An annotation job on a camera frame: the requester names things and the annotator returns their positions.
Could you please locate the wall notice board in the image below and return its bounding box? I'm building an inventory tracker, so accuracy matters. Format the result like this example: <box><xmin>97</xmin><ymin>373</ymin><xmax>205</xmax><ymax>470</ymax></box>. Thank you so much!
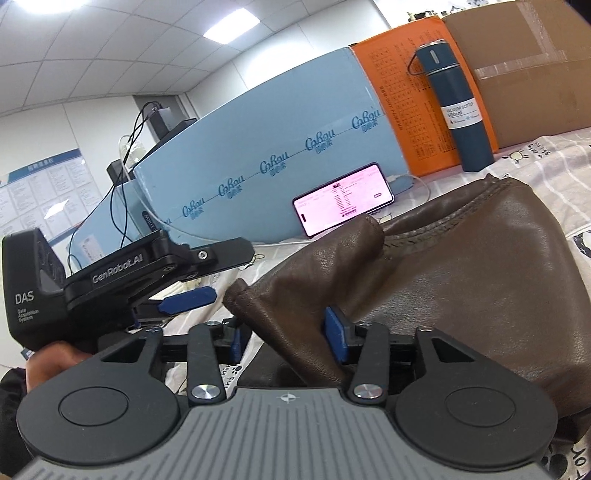
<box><xmin>0</xmin><ymin>148</ymin><xmax>105</xmax><ymax>250</ymax></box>

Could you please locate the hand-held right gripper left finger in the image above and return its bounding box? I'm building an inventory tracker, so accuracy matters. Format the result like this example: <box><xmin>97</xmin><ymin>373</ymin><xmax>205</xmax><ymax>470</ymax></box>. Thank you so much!
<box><xmin>95</xmin><ymin>319</ymin><xmax>250</xmax><ymax>408</ymax></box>

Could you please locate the dark blue vacuum bottle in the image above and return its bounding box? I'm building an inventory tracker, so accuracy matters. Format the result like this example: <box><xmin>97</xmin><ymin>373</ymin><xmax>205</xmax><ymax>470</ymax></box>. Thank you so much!
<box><xmin>406</xmin><ymin>41</ymin><xmax>496</xmax><ymax>173</ymax></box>

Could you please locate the black cable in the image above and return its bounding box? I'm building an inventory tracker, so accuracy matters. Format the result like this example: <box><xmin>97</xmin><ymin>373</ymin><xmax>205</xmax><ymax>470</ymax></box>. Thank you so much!
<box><xmin>69</xmin><ymin>102</ymin><xmax>162</xmax><ymax>269</ymax></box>

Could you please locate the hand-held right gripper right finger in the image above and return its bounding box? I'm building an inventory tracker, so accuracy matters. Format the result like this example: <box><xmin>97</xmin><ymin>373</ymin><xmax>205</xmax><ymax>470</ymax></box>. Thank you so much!
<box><xmin>323</xmin><ymin>306</ymin><xmax>504</xmax><ymax>408</ymax></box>

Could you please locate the light blue carton with label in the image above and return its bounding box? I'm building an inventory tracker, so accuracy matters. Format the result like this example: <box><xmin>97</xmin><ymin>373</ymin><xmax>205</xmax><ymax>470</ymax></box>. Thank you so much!
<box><xmin>67</xmin><ymin>180</ymin><xmax>160</xmax><ymax>271</ymax></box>

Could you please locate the smartphone with lit screen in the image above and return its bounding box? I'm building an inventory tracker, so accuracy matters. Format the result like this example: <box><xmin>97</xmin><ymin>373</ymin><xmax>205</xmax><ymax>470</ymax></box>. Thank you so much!
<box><xmin>292</xmin><ymin>162</ymin><xmax>396</xmax><ymax>239</ymax></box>

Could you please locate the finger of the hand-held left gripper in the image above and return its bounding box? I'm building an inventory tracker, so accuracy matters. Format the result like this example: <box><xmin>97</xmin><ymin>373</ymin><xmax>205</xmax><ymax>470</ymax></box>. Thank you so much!
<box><xmin>134</xmin><ymin>285</ymin><xmax>217</xmax><ymax>325</ymax></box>
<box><xmin>173</xmin><ymin>237</ymin><xmax>256</xmax><ymax>283</ymax></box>

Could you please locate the brown cardboard box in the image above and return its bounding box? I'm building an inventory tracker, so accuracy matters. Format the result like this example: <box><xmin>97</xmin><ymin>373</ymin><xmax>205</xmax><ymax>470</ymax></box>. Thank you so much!
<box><xmin>442</xmin><ymin>0</ymin><xmax>591</xmax><ymax>151</ymax></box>

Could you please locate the person's left hand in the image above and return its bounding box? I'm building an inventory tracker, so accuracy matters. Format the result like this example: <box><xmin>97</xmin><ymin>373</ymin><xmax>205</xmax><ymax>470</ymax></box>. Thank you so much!
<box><xmin>25</xmin><ymin>347</ymin><xmax>100</xmax><ymax>385</ymax></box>

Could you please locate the brown leather jacket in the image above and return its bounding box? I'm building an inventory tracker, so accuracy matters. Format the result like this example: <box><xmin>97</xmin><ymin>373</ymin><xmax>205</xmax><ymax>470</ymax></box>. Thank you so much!
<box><xmin>224</xmin><ymin>175</ymin><xmax>581</xmax><ymax>445</ymax></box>

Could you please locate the person's left forearm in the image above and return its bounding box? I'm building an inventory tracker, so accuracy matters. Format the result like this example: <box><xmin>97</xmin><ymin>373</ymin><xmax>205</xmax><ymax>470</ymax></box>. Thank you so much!
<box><xmin>0</xmin><ymin>367</ymin><xmax>37</xmax><ymax>477</ymax></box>

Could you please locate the ceiling light panel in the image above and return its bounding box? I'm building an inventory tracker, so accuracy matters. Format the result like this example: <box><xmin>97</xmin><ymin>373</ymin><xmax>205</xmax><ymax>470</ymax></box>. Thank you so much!
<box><xmin>0</xmin><ymin>0</ymin><xmax>89</xmax><ymax>16</ymax></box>
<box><xmin>201</xmin><ymin>0</ymin><xmax>297</xmax><ymax>45</ymax></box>

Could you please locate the orange box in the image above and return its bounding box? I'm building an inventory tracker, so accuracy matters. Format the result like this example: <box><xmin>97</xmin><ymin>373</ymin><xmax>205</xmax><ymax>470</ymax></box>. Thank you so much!
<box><xmin>349</xmin><ymin>16</ymin><xmax>502</xmax><ymax>179</ymax></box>

